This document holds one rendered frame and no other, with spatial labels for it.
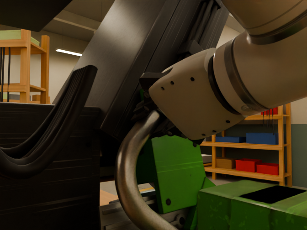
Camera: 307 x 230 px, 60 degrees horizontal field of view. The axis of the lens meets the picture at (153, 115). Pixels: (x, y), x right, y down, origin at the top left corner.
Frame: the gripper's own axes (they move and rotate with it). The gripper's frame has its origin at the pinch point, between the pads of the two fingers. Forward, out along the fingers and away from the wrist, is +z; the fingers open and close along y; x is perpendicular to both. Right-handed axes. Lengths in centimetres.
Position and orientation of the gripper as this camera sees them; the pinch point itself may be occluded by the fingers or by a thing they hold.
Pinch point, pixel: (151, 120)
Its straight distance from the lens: 41.3
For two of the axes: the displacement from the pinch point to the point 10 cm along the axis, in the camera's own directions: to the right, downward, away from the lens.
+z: -6.0, 2.9, 7.4
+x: -4.5, 6.4, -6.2
